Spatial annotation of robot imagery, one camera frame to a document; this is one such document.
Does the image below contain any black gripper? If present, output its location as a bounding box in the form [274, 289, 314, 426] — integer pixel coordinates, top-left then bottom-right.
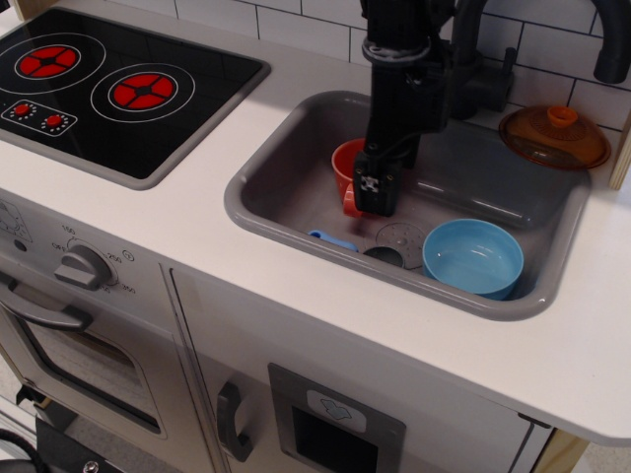
[353, 41, 452, 217]

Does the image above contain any blue handled grey spoon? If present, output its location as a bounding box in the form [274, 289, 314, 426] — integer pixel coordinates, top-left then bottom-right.
[308, 230, 406, 269]

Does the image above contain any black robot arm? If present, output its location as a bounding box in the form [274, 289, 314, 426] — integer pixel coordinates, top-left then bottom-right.
[352, 1, 457, 216]

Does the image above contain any grey plastic sink basin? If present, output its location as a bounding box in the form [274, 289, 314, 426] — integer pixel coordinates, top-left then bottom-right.
[225, 92, 591, 320]

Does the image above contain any light blue plastic bowl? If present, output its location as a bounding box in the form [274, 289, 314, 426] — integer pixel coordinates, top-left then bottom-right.
[422, 219, 525, 301]

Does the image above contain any orange plastic cup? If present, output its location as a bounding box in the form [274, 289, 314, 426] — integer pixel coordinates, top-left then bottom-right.
[331, 138, 394, 218]

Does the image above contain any dark grey toy faucet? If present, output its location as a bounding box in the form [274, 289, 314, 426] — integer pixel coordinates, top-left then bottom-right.
[451, 1, 630, 119]

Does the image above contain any orange transparent pot lid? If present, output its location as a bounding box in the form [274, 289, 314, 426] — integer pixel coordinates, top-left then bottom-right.
[499, 105, 611, 169]

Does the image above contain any black toy stove top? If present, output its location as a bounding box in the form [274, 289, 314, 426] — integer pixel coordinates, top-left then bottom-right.
[1, 8, 270, 190]

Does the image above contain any grey dispenser panel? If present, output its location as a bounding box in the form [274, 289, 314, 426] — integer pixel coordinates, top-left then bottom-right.
[268, 364, 406, 473]

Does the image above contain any grey oven dial knob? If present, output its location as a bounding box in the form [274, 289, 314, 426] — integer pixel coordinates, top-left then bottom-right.
[53, 244, 112, 291]

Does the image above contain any white oven door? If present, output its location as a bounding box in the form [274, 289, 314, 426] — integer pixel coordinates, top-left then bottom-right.
[1, 280, 212, 472]

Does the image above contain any grey cabinet door handle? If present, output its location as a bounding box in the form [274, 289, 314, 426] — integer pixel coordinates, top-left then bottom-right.
[216, 382, 253, 462]

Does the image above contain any grey oven door handle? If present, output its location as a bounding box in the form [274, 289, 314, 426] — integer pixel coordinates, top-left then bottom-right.
[1, 273, 93, 332]

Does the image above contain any black cable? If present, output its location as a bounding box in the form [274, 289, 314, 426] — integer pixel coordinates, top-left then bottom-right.
[0, 427, 60, 473]

